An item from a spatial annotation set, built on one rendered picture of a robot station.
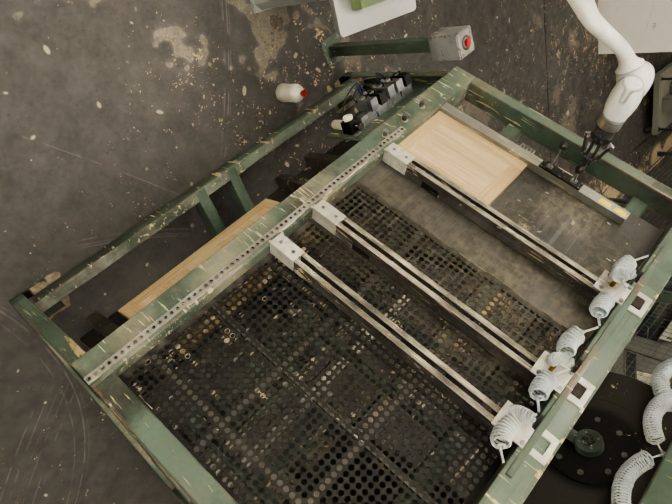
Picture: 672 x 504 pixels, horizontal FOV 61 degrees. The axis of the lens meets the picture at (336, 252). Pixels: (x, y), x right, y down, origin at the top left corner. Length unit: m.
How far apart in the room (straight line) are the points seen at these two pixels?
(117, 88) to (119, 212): 0.56
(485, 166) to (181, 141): 1.46
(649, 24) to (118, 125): 4.78
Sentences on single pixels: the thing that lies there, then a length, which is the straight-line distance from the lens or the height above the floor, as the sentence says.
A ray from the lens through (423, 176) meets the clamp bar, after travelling 2.44.
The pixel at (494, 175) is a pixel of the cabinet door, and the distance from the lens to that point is 2.61.
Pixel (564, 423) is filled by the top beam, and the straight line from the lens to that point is 2.00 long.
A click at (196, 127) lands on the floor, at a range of 3.00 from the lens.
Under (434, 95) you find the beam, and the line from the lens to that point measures 2.86.
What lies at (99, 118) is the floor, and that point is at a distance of 2.79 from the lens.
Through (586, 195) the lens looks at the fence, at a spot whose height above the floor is 1.56.
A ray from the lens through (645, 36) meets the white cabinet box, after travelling 6.21.
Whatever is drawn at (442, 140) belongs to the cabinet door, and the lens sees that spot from 2.69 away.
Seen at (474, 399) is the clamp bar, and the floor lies 1.70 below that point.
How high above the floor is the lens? 2.61
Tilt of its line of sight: 45 degrees down
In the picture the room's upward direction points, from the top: 108 degrees clockwise
